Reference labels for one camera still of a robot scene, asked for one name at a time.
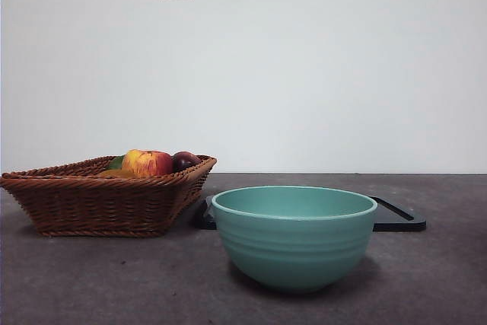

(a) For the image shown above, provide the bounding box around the dark red plum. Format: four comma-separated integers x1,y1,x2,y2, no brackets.
171,151,202,173

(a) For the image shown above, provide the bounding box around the green avocado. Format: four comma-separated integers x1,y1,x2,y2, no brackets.
106,155,126,171

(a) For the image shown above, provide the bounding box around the black rectangular tray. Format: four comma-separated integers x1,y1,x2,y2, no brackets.
194,194,427,232

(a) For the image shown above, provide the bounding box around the teal ceramic bowl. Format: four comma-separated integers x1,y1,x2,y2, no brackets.
211,185,378,295

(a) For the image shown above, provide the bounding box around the brown wicker basket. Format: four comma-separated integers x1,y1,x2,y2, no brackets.
0,154,218,237

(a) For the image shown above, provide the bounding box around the red yellow apple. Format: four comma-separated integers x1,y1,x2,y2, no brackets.
120,148,174,177

